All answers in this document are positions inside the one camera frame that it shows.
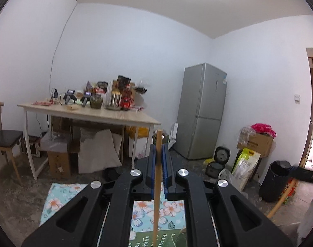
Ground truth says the wooden table with white legs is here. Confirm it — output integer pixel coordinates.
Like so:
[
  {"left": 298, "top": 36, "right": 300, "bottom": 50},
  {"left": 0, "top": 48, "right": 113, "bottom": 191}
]
[{"left": 17, "top": 100, "right": 162, "bottom": 181}]

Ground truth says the glass pickle jar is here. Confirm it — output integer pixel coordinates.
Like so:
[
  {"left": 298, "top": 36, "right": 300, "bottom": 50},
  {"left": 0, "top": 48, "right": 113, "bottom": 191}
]
[{"left": 90, "top": 93, "right": 103, "bottom": 109}]

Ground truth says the light wooden chopstick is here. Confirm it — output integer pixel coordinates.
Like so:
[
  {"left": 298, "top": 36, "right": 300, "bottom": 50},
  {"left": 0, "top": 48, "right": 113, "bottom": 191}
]
[
  {"left": 152, "top": 130, "right": 163, "bottom": 247},
  {"left": 267, "top": 179, "right": 297, "bottom": 219}
]

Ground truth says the small cardboard box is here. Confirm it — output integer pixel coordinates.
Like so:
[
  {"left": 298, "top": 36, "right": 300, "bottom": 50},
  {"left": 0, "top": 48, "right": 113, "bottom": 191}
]
[{"left": 47, "top": 149, "right": 71, "bottom": 178}]

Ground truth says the black trash bin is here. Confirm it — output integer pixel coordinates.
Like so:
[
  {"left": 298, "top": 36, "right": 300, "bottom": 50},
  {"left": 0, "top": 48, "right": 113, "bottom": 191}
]
[{"left": 259, "top": 160, "right": 293, "bottom": 203}]

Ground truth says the wooden chair with black seat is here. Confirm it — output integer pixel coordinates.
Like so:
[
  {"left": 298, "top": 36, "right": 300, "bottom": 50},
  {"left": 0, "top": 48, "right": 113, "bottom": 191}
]
[{"left": 0, "top": 101, "right": 24, "bottom": 186}]

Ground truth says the black printed box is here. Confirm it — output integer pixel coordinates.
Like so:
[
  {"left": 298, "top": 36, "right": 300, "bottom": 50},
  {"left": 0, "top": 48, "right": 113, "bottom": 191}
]
[{"left": 117, "top": 75, "right": 132, "bottom": 88}]

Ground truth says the clear plastic storage bin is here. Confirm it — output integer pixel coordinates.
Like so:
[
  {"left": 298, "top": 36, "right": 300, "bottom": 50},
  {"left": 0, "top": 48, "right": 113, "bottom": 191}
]
[{"left": 40, "top": 131, "right": 72, "bottom": 152}]

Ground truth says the wooden door frame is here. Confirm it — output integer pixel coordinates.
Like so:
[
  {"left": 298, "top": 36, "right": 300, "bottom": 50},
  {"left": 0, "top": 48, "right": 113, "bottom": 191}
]
[{"left": 299, "top": 48, "right": 313, "bottom": 170}]

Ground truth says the yellow green rice bag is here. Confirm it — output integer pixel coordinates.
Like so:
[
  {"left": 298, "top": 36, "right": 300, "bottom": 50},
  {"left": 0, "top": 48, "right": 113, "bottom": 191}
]
[{"left": 232, "top": 147, "right": 261, "bottom": 191}]

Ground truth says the green utensil holder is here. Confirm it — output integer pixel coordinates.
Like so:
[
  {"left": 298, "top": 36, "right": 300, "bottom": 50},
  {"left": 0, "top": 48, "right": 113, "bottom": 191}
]
[{"left": 129, "top": 228, "right": 186, "bottom": 247}]

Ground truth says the beige sack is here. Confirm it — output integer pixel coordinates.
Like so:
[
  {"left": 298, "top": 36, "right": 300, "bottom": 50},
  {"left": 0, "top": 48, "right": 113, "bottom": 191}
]
[{"left": 78, "top": 128, "right": 123, "bottom": 174}]

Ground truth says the red sauce bottle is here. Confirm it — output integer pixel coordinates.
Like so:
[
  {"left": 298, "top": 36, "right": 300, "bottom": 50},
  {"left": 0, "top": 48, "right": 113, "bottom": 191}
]
[{"left": 121, "top": 84, "right": 132, "bottom": 110}]

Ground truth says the floral tablecloth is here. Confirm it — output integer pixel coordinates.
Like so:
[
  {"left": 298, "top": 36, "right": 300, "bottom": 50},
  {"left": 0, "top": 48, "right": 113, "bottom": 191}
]
[{"left": 40, "top": 183, "right": 188, "bottom": 247}]

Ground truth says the white storage box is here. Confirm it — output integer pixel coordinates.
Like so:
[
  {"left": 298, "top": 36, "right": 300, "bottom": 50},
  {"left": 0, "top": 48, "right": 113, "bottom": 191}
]
[{"left": 128, "top": 134, "right": 153, "bottom": 159}]

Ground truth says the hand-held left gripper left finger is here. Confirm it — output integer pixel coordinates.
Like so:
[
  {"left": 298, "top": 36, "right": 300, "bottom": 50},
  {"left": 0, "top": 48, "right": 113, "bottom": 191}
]
[{"left": 21, "top": 143, "right": 157, "bottom": 247}]

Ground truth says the black rice cooker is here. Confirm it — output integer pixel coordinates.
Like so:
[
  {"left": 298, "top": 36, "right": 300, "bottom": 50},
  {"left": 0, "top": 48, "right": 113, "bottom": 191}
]
[{"left": 206, "top": 146, "right": 231, "bottom": 179}]

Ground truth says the large cardboard box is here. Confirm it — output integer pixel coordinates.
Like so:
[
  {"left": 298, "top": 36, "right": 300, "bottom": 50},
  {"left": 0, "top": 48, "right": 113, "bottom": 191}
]
[{"left": 236, "top": 131, "right": 274, "bottom": 158}]

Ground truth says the yellow plastic bag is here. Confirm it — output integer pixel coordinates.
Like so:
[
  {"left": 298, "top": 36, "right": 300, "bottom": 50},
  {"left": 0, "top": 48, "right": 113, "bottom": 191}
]
[{"left": 125, "top": 126, "right": 150, "bottom": 138}]

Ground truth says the clear plastic bag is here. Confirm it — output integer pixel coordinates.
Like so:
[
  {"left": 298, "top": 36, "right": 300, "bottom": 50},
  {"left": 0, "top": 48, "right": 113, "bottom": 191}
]
[{"left": 237, "top": 126, "right": 256, "bottom": 143}]

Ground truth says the red packet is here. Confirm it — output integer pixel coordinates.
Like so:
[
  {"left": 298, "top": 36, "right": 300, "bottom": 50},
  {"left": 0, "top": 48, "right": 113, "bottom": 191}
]
[{"left": 282, "top": 179, "right": 298, "bottom": 205}]

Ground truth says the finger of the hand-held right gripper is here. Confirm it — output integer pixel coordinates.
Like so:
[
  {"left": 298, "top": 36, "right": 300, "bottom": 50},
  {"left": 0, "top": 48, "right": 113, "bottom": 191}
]
[{"left": 290, "top": 165, "right": 313, "bottom": 185}]

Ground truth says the grey refrigerator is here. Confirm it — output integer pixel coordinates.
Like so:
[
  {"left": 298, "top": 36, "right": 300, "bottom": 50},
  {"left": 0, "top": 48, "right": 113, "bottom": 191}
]
[{"left": 173, "top": 62, "right": 227, "bottom": 160}]

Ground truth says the black spare gripper device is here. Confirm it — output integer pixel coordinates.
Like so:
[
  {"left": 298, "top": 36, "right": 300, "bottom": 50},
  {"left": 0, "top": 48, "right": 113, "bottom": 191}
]
[
  {"left": 63, "top": 90, "right": 77, "bottom": 105},
  {"left": 80, "top": 91, "right": 93, "bottom": 108}
]

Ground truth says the person's right forearm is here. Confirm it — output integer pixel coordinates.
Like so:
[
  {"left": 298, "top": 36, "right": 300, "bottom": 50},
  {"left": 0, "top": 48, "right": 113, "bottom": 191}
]
[{"left": 299, "top": 193, "right": 313, "bottom": 247}]

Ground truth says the pink cloth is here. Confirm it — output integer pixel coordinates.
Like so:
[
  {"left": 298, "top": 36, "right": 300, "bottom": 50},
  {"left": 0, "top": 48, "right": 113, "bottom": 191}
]
[{"left": 250, "top": 123, "right": 277, "bottom": 137}]

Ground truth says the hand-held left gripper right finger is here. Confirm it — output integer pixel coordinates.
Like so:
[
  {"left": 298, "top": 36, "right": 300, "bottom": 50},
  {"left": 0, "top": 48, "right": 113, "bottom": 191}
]
[{"left": 162, "top": 143, "right": 294, "bottom": 247}]

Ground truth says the thin wall cable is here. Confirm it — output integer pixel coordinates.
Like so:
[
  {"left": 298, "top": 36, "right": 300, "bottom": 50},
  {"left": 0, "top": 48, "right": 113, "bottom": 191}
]
[{"left": 49, "top": 5, "right": 74, "bottom": 93}]

